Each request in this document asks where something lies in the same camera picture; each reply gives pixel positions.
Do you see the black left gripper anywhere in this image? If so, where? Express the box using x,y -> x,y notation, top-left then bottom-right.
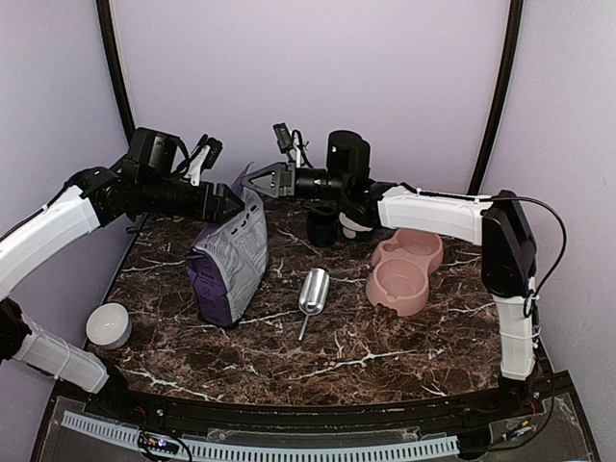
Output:
139,174 -> 244,223

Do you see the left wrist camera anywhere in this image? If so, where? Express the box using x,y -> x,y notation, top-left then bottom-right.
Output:
185,134 -> 223,187

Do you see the metal food scoop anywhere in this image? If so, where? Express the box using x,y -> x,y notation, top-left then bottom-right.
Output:
298,269 -> 330,341

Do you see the pink double pet bowl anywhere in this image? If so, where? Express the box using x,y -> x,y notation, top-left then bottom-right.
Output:
366,229 -> 444,317

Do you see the purple pet food bag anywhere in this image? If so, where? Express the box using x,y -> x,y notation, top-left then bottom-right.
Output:
186,179 -> 269,327

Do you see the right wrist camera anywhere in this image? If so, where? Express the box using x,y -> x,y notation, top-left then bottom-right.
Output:
272,122 -> 313,168

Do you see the grey slotted cable duct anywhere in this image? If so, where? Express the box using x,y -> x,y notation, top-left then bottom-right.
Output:
61,411 -> 459,461

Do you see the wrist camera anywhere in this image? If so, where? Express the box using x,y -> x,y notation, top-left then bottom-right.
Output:
185,134 -> 223,187
272,122 -> 313,168

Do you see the white grey round bowl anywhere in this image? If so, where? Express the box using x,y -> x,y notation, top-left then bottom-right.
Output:
86,302 -> 132,350

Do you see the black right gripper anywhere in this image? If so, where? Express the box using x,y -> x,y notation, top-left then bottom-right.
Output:
243,159 -> 350,202

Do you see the dark green mug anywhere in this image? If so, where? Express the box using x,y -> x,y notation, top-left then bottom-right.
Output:
307,206 -> 339,248

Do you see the white ceramic pet bowl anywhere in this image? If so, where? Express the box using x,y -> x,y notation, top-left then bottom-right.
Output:
338,212 -> 374,242

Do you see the black front frame rail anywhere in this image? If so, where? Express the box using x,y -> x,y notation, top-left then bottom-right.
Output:
47,372 -> 574,437

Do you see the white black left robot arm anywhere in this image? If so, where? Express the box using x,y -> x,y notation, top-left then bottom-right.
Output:
1,127 -> 244,420

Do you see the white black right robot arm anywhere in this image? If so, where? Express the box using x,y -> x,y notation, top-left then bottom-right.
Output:
242,124 -> 542,418

